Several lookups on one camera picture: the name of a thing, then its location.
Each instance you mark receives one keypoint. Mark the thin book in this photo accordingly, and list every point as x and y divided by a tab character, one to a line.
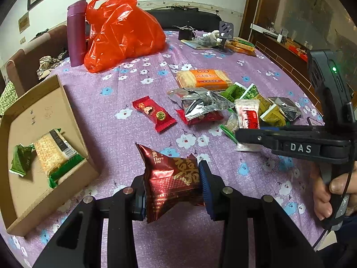
195	44

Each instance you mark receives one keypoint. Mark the wall socket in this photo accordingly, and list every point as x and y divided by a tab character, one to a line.
23	40

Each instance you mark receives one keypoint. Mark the wooden sideboard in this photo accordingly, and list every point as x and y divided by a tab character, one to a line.
281	54

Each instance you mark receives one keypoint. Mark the orange cracker packet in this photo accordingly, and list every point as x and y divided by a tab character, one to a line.
205	78

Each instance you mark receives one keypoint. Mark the green patterned cloth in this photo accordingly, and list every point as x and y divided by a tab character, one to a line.
7	97

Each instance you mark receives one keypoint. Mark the green-ended cracker packet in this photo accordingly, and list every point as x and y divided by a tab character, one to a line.
51	152

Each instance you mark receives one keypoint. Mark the small black box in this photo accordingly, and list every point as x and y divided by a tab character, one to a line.
185	34

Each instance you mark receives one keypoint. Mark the small silver foil snack packet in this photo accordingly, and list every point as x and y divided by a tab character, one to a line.
287	107

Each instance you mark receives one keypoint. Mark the large silver foil snack packet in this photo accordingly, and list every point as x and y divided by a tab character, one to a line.
200	100

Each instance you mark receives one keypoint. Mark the plaid cloth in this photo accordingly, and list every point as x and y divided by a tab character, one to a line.
48	65

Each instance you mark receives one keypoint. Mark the red snack packet with face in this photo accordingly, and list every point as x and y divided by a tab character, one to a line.
153	113

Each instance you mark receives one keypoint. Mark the purple thermos bottle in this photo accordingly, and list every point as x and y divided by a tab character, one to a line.
75	33

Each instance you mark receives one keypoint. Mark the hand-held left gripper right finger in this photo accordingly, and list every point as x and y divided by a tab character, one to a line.
205	185

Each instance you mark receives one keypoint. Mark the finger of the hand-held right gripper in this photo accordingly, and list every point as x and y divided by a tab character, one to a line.
256	138

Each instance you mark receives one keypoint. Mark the wall plaque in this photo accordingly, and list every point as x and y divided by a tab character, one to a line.
24	22

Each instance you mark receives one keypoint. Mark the orange biscuit packet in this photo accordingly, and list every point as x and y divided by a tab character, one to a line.
242	42
241	49

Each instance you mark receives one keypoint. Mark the black sofa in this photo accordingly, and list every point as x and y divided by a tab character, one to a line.
178	19

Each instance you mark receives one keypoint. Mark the red plastic bag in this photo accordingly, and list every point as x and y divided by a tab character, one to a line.
122	33

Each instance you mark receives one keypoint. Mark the white and red snack packet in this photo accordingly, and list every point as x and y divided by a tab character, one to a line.
246	114

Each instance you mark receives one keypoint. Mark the cardboard box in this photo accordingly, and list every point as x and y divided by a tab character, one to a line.
41	109

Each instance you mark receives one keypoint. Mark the brown armchair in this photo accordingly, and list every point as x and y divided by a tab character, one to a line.
30	58

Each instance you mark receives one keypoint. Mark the white gloves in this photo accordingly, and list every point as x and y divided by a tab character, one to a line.
212	36

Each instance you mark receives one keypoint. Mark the dark red snack packet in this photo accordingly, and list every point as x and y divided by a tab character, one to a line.
170	184

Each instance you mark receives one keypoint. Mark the person's dark clothing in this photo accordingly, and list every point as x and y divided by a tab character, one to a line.
343	245

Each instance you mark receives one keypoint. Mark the person's right hand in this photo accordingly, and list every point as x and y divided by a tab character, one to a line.
320	201

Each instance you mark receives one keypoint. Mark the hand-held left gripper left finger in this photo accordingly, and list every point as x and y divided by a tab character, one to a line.
139	209

